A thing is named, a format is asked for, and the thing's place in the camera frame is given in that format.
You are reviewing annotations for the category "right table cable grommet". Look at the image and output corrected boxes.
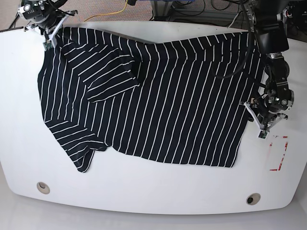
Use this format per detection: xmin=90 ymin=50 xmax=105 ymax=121
xmin=246 ymin=193 xmax=261 ymax=206

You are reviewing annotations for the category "left table cable grommet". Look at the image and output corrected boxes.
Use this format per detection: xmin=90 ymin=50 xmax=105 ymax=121
xmin=36 ymin=182 xmax=50 ymax=195

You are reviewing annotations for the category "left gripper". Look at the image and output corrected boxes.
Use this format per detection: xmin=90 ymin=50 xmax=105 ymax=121
xmin=240 ymin=100 xmax=288 ymax=134

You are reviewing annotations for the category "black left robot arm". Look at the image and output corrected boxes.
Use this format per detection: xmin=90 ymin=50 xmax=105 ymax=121
xmin=244 ymin=0 xmax=295 ymax=139

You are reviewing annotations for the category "yellow cable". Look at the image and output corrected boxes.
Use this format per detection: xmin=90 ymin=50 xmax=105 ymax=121
xmin=85 ymin=0 xmax=128 ymax=23

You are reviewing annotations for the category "red tape rectangle marking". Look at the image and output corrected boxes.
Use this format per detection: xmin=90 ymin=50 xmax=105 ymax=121
xmin=267 ymin=136 xmax=289 ymax=172

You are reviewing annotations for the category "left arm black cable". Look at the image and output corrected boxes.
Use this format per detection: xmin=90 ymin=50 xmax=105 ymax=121
xmin=212 ymin=0 xmax=255 ymax=80

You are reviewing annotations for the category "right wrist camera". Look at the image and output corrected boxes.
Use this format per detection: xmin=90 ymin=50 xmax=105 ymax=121
xmin=43 ymin=40 xmax=57 ymax=51

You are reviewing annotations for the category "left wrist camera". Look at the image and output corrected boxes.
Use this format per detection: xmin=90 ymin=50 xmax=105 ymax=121
xmin=258 ymin=130 xmax=268 ymax=139

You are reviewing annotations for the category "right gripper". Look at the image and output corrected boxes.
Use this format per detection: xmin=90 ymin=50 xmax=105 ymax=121
xmin=23 ymin=9 xmax=78 ymax=40

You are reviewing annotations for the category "navy white striped t-shirt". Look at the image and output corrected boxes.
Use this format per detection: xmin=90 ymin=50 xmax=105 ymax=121
xmin=37 ymin=27 xmax=264 ymax=173

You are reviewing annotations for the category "table cable grommet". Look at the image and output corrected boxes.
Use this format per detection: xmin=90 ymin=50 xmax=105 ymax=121
xmin=246 ymin=193 xmax=261 ymax=206
xmin=36 ymin=182 xmax=50 ymax=195

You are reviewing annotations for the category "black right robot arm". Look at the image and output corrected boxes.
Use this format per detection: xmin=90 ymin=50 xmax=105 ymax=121
xmin=17 ymin=0 xmax=78 ymax=42

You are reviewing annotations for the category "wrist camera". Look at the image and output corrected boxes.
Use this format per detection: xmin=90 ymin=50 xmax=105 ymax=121
xmin=258 ymin=130 xmax=268 ymax=139
xmin=43 ymin=40 xmax=57 ymax=51

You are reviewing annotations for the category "black floor cables left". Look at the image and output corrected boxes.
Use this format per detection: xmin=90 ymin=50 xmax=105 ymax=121
xmin=7 ymin=9 xmax=24 ymax=29

